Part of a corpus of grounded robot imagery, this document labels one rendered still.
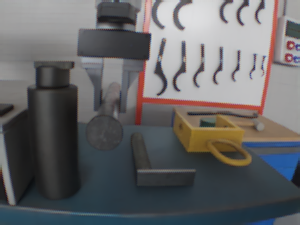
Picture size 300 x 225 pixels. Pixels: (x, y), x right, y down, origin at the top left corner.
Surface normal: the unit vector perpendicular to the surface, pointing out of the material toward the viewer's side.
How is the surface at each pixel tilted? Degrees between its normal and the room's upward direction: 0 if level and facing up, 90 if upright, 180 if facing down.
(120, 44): 89
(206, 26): 90
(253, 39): 90
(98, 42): 89
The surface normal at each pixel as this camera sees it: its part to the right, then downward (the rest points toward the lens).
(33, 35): 0.14, 0.27
